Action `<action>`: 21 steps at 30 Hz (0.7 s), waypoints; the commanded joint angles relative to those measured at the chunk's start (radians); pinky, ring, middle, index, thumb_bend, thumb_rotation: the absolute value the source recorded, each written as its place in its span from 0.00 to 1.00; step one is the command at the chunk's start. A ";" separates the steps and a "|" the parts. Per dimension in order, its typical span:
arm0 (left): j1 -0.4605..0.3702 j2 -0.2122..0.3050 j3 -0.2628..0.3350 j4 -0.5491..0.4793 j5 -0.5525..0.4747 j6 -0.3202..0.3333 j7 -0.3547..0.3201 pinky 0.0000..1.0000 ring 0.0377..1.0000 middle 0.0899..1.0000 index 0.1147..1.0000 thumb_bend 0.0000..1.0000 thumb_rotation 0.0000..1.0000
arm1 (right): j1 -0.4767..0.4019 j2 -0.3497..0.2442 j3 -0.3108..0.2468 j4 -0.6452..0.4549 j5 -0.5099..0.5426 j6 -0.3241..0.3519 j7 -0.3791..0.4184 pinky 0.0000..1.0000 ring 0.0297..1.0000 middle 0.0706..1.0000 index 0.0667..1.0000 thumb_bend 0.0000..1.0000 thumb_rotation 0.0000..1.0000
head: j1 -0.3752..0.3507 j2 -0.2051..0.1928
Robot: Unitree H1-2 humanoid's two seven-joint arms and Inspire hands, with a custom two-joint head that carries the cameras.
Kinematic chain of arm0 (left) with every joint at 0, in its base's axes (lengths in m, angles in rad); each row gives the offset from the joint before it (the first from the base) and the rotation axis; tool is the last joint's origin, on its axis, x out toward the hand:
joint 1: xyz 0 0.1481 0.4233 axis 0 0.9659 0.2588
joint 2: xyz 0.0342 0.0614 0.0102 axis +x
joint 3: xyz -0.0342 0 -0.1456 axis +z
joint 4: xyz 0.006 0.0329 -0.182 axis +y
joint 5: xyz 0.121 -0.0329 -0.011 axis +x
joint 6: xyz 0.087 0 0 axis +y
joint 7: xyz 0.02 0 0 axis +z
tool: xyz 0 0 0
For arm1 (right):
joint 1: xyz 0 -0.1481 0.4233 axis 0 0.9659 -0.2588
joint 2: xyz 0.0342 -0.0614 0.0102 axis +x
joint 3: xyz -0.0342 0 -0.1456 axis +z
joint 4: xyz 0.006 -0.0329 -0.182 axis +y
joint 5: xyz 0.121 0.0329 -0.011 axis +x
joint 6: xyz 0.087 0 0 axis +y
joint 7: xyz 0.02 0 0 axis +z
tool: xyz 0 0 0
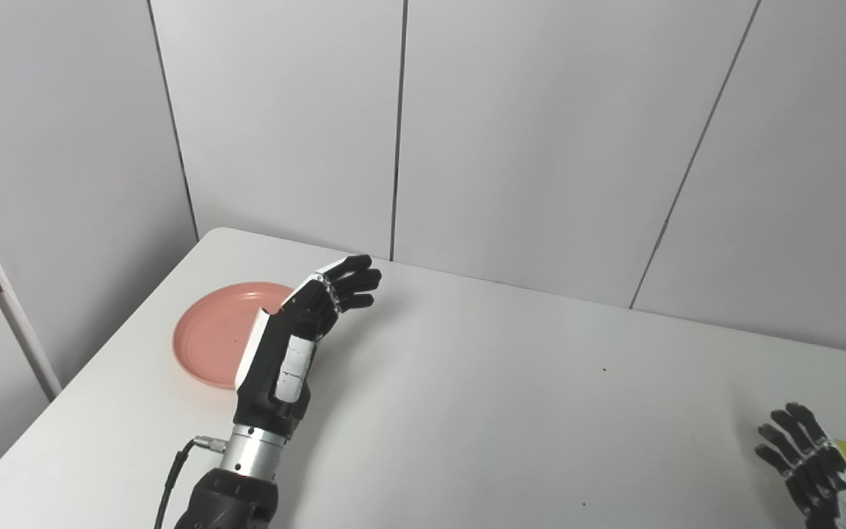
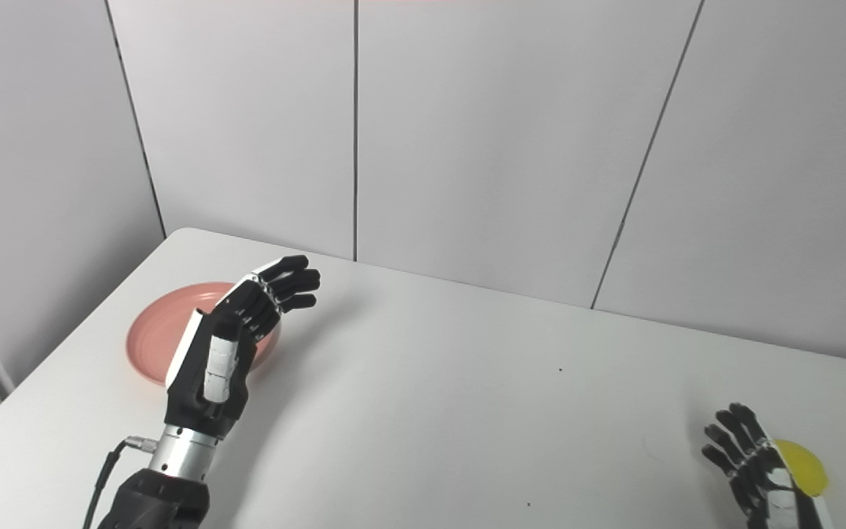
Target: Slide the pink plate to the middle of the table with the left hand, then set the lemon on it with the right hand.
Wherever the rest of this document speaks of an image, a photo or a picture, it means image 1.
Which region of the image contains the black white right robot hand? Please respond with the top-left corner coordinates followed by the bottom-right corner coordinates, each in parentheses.
top-left (754, 402), bottom-right (846, 529)

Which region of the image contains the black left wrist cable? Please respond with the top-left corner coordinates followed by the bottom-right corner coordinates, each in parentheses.
top-left (153, 435), bottom-right (230, 529)

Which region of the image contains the pink round plate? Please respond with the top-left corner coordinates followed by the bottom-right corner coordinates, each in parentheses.
top-left (173, 281), bottom-right (321, 390)

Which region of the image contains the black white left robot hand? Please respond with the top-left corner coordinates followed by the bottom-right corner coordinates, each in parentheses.
top-left (234, 254), bottom-right (383, 440)

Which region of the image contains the white metal post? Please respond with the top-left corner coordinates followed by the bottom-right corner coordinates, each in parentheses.
top-left (0, 169), bottom-right (62, 401)

